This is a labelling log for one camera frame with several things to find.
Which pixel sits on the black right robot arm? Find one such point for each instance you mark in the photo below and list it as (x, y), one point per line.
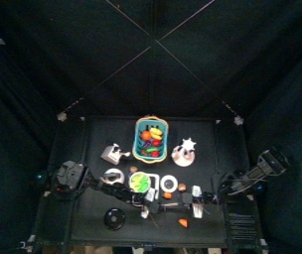
(247, 177)

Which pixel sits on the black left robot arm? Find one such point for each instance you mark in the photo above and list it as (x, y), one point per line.
(112, 190)

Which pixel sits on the brown toy egg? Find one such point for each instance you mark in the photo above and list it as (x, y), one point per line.
(182, 187)

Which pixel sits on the small orange toy food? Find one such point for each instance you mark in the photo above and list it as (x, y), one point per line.
(167, 195)

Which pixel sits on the white rectangular tray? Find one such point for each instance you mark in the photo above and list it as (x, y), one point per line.
(154, 180)

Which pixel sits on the green toy plate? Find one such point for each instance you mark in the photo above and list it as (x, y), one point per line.
(139, 182)

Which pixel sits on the orange toy carrot piece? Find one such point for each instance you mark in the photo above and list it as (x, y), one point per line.
(183, 222)

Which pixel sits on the white plate black centre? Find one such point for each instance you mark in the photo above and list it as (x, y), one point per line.
(168, 183)

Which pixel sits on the black round lid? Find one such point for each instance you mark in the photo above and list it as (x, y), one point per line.
(113, 218)

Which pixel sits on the small brown toy food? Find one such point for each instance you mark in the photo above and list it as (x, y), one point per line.
(133, 169)

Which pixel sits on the white toy cup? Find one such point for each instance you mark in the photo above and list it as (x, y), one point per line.
(112, 176)

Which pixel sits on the black printed label sheet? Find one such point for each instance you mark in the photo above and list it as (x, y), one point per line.
(242, 225)

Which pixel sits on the white star-shaped toy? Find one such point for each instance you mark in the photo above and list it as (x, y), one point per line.
(183, 155)

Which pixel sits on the red toy pepper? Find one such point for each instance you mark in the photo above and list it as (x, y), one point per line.
(155, 154)

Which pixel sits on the green toy cucumber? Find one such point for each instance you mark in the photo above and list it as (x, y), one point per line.
(151, 150)

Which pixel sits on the purple toy eggplant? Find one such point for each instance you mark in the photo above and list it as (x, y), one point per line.
(147, 144)

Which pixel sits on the red toy tomato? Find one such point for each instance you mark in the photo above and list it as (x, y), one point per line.
(156, 143)

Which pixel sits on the teal basket orange rim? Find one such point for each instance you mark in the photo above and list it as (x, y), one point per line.
(149, 140)

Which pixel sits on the toy orange fruit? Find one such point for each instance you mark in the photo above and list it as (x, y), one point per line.
(145, 135)

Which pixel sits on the yellow toy banana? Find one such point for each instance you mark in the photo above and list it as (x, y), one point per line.
(156, 133)

